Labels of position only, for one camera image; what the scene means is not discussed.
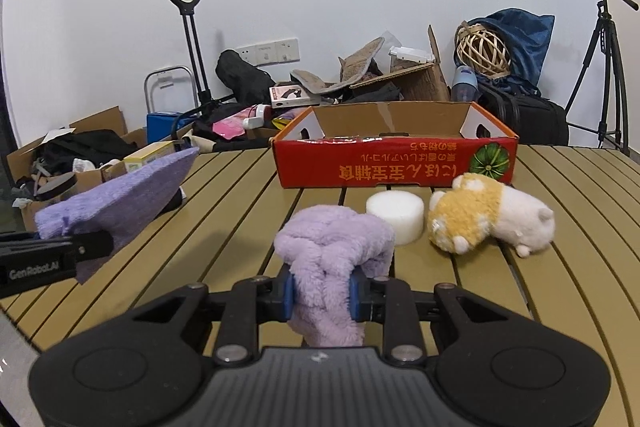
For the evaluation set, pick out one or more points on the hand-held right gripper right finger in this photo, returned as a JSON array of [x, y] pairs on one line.
[[356, 299]]

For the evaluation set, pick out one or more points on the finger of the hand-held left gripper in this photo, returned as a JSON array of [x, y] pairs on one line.
[[92, 244], [17, 237]]

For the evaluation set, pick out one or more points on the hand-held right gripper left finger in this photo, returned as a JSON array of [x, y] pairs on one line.
[[288, 297]]

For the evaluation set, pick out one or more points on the purple knit cloth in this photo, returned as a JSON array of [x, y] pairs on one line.
[[125, 202]]

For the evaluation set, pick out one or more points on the pink plush toy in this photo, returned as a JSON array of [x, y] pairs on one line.
[[330, 247]]

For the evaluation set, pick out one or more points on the white foam cylinder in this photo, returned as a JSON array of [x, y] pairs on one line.
[[395, 217]]

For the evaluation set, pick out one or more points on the yellow white plush hamster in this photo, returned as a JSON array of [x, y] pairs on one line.
[[475, 207]]

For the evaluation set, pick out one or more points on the large cardboard box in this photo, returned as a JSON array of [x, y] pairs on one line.
[[87, 179]]

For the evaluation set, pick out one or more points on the pile of dark clothes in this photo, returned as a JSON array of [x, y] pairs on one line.
[[90, 144]]

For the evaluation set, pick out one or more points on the yellow white small box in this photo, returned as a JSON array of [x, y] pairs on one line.
[[150, 157]]

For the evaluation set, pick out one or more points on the cardboard box with flap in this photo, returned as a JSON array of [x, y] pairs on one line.
[[100, 119]]

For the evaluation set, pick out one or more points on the blue plastic box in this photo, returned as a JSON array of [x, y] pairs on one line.
[[162, 127]]

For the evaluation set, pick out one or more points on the red cardboard box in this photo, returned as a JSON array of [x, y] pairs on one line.
[[400, 167]]

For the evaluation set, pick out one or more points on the white red bottle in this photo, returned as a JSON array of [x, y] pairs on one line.
[[255, 122]]

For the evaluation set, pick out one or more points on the pink package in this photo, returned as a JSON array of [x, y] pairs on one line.
[[230, 124]]

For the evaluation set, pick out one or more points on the white box black picture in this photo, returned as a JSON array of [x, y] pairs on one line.
[[292, 96]]

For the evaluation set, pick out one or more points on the black duffel bag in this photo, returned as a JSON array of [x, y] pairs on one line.
[[245, 77]]

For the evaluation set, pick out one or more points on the open brown cardboard box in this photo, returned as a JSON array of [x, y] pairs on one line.
[[420, 84]]

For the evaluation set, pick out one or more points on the olive slatted folding table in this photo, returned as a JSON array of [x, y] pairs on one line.
[[575, 232]]

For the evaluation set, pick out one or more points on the blue water bottle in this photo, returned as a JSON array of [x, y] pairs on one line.
[[464, 84]]

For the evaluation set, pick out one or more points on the black suitcase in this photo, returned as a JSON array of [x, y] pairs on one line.
[[525, 122]]

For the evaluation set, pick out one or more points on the white plastic container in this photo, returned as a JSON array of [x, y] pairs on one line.
[[412, 56]]

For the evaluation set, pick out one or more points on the wicker ball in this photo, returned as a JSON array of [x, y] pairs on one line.
[[482, 52]]

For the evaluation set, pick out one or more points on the blue velvet bag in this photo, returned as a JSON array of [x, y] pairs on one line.
[[525, 42]]

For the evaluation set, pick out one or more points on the black tripod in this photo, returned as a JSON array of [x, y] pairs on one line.
[[604, 14]]

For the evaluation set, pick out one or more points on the silver metal frame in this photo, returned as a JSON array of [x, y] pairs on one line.
[[162, 79]]

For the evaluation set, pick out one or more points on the white wall socket panel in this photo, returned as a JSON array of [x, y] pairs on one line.
[[270, 52]]

